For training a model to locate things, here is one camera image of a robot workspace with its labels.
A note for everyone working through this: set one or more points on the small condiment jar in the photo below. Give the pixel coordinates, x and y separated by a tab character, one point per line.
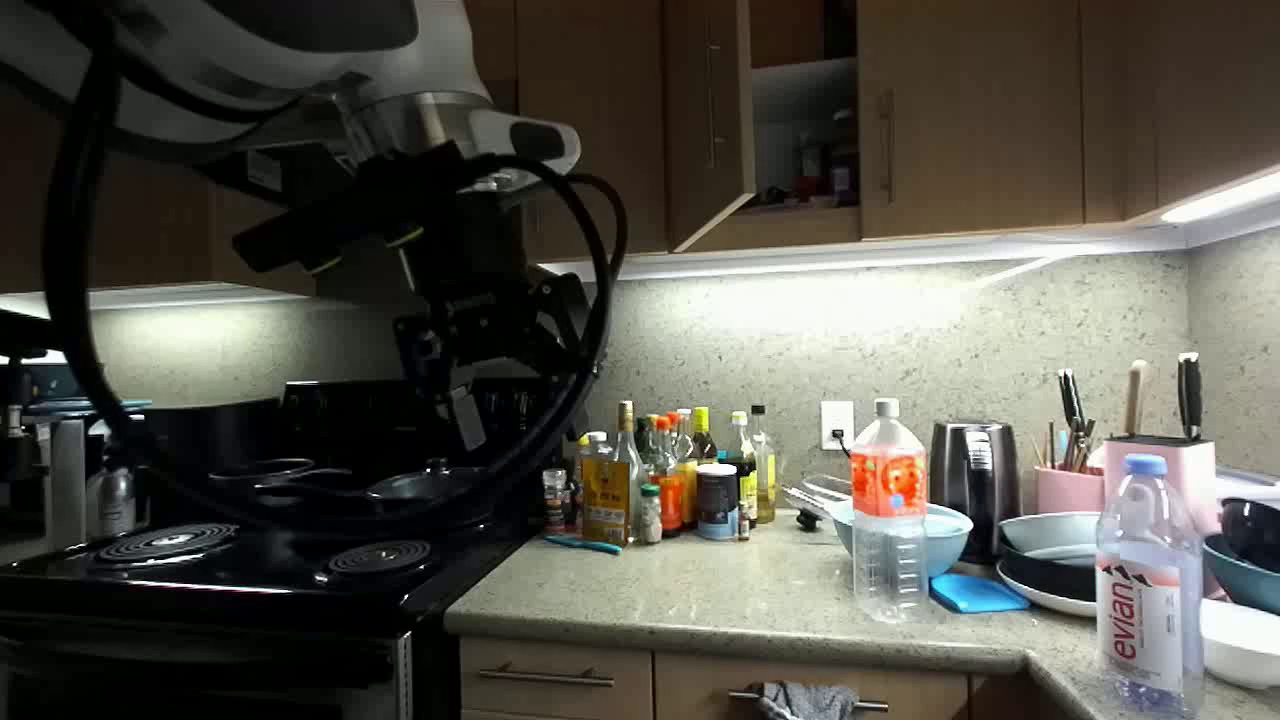
650	517

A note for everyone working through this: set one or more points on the pink white knife block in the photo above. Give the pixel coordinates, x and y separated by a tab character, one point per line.
1180	467

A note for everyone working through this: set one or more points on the black frying pan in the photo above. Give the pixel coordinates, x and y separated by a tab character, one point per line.
267	483

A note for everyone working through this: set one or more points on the clear bottle orange label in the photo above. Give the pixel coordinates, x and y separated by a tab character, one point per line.
889	505

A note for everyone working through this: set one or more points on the evian water bottle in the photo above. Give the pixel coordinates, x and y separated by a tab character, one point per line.
1146	600

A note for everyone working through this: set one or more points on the dark blue bowl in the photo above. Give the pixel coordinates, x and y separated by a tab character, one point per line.
1246	552

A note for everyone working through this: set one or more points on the blue sponge cloth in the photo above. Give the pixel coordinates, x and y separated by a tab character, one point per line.
978	594

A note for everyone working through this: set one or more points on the black cooking pot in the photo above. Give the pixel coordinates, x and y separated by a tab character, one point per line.
200	441

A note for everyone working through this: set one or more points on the steel electric kettle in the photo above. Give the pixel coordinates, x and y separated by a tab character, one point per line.
974	483

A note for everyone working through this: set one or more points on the light blue bowl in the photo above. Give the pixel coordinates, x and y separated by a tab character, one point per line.
950	535

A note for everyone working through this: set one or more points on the dark bottle white cap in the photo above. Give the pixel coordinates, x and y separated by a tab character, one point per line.
744	467

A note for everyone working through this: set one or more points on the bottle with yellow pouch label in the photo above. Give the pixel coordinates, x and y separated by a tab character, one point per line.
608	494

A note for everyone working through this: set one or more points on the pale grey shallow bowl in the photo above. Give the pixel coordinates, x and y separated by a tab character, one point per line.
1055	535

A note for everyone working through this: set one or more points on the black pan with lid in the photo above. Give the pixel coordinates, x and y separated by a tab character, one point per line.
415	488

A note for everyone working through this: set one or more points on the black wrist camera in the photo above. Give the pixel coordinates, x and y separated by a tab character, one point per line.
346	213

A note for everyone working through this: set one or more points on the orange capped sauce bottle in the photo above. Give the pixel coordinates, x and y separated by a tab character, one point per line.
673	486

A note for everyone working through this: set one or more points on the brown wall cabinet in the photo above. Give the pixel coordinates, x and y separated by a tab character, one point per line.
147	233
1222	95
625	83

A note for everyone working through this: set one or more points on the long under-cabinet light strip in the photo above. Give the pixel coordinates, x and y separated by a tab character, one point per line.
866	253

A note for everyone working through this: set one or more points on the teal utensil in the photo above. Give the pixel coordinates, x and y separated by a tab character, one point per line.
584	544

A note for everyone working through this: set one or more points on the grey hanging towel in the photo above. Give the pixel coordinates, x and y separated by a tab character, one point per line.
805	700

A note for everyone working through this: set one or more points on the white wall outlet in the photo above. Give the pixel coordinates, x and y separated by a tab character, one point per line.
837	417

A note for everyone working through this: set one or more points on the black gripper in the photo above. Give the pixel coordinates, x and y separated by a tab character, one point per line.
501	304

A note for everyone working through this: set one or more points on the white bowl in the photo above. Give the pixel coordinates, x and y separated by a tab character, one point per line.
1243	646

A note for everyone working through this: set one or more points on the closed brown cabinet door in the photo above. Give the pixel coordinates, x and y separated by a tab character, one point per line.
974	120

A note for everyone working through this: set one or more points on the black electric stove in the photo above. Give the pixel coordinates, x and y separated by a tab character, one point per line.
267	579

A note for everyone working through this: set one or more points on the yellow capped dark sauce bottle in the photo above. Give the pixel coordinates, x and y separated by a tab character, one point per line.
580	463

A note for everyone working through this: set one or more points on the brown wooden cupboard door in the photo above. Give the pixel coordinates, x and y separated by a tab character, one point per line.
704	120

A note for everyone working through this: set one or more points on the silver coffee machine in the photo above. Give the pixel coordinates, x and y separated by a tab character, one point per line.
32	467

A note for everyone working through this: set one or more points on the pink utensil holder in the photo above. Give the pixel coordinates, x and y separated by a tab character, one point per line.
1066	488

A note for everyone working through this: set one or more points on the black jar white lid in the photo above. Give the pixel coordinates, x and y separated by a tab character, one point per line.
719	499

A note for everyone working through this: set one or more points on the red labelled bottle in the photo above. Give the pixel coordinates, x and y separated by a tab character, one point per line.
809	171

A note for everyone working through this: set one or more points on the white lidded spice jar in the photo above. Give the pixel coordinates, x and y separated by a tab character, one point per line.
556	505

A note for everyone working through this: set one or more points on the pale yellow oil bottle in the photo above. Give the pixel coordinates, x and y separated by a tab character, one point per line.
764	474

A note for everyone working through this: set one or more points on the white plate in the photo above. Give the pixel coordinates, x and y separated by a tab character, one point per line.
1044	600

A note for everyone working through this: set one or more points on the glass pot lid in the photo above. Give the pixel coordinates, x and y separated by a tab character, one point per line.
809	505

